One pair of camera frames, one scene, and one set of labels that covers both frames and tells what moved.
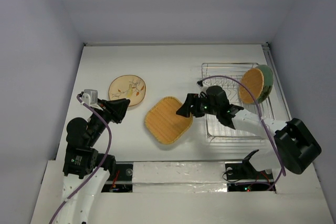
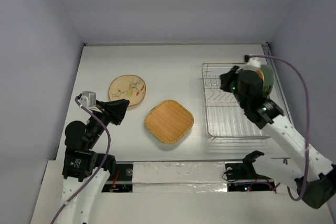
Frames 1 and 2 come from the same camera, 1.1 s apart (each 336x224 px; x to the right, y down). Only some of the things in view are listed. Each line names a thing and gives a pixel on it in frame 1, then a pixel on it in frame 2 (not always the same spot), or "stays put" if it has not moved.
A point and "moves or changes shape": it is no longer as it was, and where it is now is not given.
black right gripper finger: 188,107 to 227,78
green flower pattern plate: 268,83 stays put
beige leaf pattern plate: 130,87 stays put
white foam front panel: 179,177 stays put
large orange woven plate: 164,123 moves or changes shape
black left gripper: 116,108 stays put
